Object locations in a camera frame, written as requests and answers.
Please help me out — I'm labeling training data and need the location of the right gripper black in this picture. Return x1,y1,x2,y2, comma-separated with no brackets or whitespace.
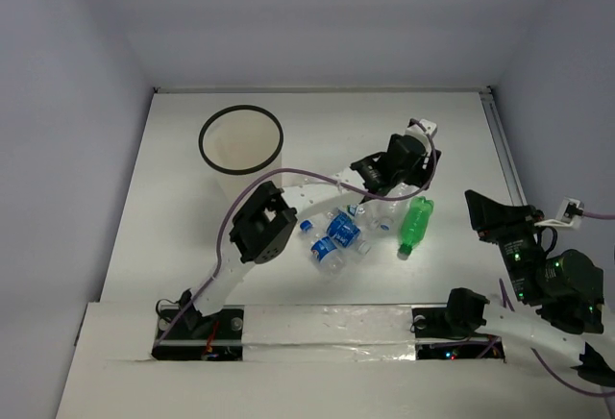
463,186,545,301

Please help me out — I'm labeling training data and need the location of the clear plastic bottle unlabeled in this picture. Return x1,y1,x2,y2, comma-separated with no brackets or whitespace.
376,183,419,216

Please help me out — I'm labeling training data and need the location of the clear bottle green white label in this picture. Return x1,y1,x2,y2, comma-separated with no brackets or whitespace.
339,201,394,232

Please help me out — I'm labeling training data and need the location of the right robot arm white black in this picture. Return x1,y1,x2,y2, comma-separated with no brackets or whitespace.
465,189,614,387

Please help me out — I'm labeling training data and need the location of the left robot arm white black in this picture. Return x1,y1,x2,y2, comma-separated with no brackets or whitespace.
154,120,441,346

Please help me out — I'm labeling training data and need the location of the white cylindrical bin black rim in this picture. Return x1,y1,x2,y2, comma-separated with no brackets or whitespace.
197,105,284,209

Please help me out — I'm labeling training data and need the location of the green plastic bottle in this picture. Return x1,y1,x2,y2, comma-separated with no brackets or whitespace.
398,196,434,259

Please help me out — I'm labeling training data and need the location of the blue label bottle white cap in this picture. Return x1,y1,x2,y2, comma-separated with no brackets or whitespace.
326,211,371,255

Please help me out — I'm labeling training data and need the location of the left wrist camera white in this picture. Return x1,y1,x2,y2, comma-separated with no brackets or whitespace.
405,118,438,138

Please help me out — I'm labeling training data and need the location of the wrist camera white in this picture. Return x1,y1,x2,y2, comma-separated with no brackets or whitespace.
535,197,584,230
405,118,438,138

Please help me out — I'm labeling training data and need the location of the aluminium rail right edge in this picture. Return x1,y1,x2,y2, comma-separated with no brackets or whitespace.
479,87,527,206

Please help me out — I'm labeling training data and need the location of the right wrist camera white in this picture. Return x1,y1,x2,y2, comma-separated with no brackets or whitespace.
535,197,584,230

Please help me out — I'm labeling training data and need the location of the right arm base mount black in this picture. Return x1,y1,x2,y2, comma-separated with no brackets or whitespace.
410,307,505,361

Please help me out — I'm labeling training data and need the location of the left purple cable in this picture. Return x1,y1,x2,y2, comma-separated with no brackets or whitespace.
182,120,443,333

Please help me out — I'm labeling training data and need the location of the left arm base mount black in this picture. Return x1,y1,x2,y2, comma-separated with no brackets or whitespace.
152,307,244,361

